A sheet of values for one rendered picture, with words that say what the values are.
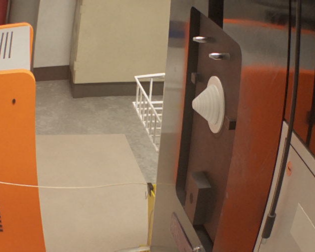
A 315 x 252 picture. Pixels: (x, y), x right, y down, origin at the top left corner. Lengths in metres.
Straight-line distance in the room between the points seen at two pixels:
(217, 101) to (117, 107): 3.18
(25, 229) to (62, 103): 2.80
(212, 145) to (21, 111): 0.41
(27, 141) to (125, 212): 0.45
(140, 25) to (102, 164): 2.29
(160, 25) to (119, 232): 2.64
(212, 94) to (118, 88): 3.33
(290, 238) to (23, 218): 0.74
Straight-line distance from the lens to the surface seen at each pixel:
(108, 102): 3.95
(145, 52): 3.95
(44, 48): 4.24
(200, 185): 0.76
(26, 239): 1.19
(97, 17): 3.83
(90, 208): 1.47
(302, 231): 0.48
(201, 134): 0.79
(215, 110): 0.72
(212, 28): 0.74
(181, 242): 0.84
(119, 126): 3.65
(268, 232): 0.53
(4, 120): 1.06
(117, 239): 1.36
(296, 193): 0.50
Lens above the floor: 1.47
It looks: 23 degrees down
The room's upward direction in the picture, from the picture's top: 4 degrees clockwise
